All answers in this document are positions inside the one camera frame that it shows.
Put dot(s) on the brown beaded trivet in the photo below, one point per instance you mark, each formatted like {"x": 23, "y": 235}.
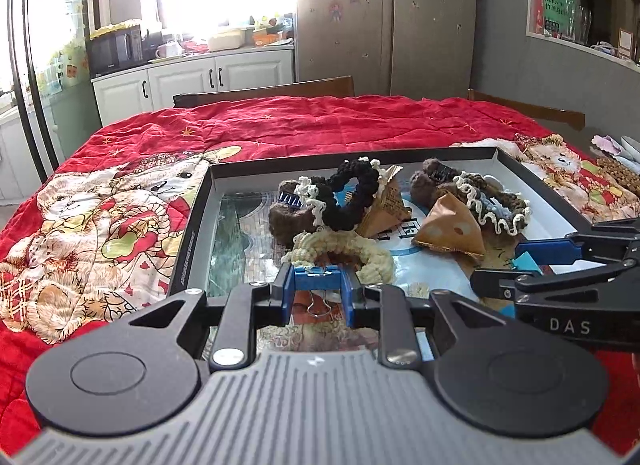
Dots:
{"x": 623, "y": 176}

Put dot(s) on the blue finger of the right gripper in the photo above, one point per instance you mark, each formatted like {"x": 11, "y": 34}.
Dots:
{"x": 496, "y": 284}
{"x": 562, "y": 252}

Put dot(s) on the red quilted bedspread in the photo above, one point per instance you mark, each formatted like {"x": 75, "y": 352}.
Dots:
{"x": 100, "y": 238}

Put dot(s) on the brown wooden chair back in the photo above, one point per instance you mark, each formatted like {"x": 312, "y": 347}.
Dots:
{"x": 340, "y": 87}
{"x": 572, "y": 119}

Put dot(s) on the white kitchen cabinet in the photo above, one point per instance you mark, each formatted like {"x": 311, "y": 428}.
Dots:
{"x": 154, "y": 86}

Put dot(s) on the brown white-trimmed scrunchie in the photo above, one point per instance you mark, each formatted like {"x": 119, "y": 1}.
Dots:
{"x": 505, "y": 212}

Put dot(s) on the black microwave oven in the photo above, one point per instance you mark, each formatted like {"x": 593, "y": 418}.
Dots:
{"x": 115, "y": 50}

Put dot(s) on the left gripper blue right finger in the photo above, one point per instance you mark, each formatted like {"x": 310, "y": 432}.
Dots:
{"x": 383, "y": 307}

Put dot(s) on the blue binder clip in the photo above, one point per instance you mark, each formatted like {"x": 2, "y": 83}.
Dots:
{"x": 324, "y": 285}

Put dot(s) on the cream knitted scrunchie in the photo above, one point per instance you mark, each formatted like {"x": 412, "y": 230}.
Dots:
{"x": 377, "y": 265}

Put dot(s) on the printed paper in tray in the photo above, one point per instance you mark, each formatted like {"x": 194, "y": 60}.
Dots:
{"x": 242, "y": 249}

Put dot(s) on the gold triangular snack packet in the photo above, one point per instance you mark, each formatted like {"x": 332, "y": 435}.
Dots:
{"x": 449, "y": 227}
{"x": 388, "y": 209}

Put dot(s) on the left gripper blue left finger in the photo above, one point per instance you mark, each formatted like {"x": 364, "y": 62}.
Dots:
{"x": 248, "y": 308}

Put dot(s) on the black shallow box tray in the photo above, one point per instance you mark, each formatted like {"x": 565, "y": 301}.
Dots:
{"x": 552, "y": 216}

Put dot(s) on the stainless steel refrigerator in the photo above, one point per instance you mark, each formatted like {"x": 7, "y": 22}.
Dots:
{"x": 415, "y": 48}

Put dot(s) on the brown furry hair claw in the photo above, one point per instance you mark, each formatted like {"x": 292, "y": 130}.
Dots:
{"x": 432, "y": 181}
{"x": 288, "y": 218}

